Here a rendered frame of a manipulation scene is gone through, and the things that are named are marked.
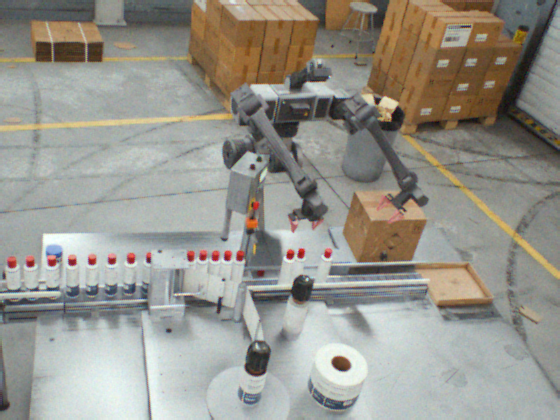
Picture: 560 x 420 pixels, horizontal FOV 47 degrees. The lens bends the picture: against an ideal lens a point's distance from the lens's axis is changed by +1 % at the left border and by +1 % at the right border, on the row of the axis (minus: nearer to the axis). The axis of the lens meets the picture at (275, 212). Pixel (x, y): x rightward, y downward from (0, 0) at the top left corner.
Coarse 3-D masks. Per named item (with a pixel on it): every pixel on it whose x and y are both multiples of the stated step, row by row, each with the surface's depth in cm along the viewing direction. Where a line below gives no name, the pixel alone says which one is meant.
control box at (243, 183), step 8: (248, 152) 261; (240, 160) 255; (248, 160) 256; (264, 160) 258; (232, 168) 249; (240, 168) 250; (248, 168) 251; (256, 168) 252; (232, 176) 250; (240, 176) 249; (248, 176) 247; (256, 176) 250; (232, 184) 252; (240, 184) 251; (248, 184) 249; (256, 184) 254; (232, 192) 254; (240, 192) 253; (248, 192) 251; (232, 200) 256; (240, 200) 255; (248, 200) 254; (256, 200) 263; (232, 208) 258; (240, 208) 257; (248, 208) 256
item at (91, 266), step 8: (88, 256) 252; (96, 256) 253; (88, 264) 254; (96, 264) 255; (88, 272) 255; (96, 272) 256; (88, 280) 257; (96, 280) 258; (88, 288) 260; (96, 288) 261; (88, 296) 262; (96, 296) 263
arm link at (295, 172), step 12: (240, 108) 248; (264, 108) 248; (252, 120) 248; (264, 120) 248; (264, 132) 248; (276, 132) 249; (276, 144) 249; (288, 156) 250; (288, 168) 251; (300, 168) 251; (300, 180) 253; (300, 192) 252
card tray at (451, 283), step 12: (432, 264) 323; (444, 264) 325; (456, 264) 327; (468, 264) 328; (432, 276) 319; (444, 276) 321; (456, 276) 323; (468, 276) 324; (432, 288) 312; (444, 288) 313; (456, 288) 315; (468, 288) 317; (480, 288) 318; (444, 300) 301; (456, 300) 303; (468, 300) 306; (480, 300) 308; (492, 300) 310
